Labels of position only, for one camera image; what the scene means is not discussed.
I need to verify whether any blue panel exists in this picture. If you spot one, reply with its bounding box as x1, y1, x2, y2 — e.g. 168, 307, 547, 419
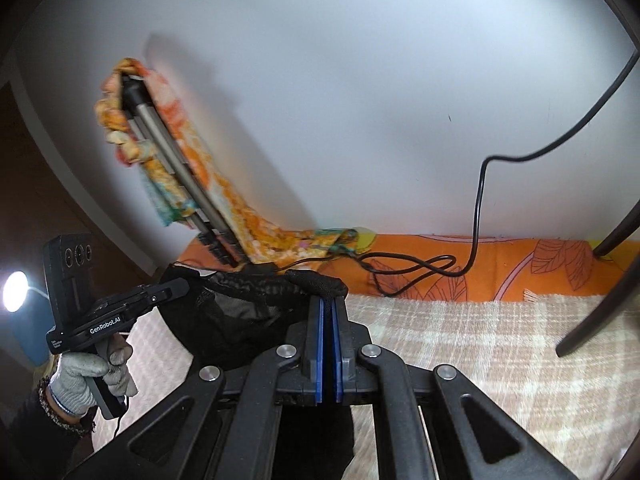
12, 292, 56, 367

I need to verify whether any beige checked blanket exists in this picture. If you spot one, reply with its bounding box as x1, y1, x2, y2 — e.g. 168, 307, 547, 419
90, 292, 640, 480

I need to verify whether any person's left forearm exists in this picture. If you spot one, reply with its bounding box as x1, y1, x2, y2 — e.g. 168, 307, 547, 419
0, 375, 98, 480

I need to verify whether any beaded bracelet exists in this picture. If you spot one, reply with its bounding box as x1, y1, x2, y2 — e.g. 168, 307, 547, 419
37, 375, 96, 436

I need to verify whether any black power cable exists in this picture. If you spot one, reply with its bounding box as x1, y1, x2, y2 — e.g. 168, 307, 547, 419
270, 52, 640, 298

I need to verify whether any white clip desk lamp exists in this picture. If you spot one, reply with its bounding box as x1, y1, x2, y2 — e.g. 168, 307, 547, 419
2, 271, 48, 313

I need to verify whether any folded silver tripod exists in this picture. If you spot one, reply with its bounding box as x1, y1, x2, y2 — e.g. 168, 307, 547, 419
120, 74, 241, 268

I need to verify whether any person's left hand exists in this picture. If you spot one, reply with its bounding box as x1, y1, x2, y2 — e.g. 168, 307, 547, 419
49, 332, 138, 416

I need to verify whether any black t-shirt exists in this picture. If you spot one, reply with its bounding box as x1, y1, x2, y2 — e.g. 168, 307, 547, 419
159, 265, 356, 480

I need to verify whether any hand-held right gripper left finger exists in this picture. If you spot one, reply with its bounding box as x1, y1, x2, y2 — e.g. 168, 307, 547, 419
65, 297, 329, 480

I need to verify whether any black mini tripod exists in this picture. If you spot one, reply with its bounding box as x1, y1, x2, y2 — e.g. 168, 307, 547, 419
556, 205, 640, 358

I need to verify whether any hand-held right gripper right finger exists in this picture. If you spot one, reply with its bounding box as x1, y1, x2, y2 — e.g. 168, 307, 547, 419
328, 297, 581, 480

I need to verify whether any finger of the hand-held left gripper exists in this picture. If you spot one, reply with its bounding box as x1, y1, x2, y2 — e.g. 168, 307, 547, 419
127, 278, 191, 313

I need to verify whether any orange floral scarf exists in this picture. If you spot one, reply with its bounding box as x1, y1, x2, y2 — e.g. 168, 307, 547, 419
94, 56, 376, 266

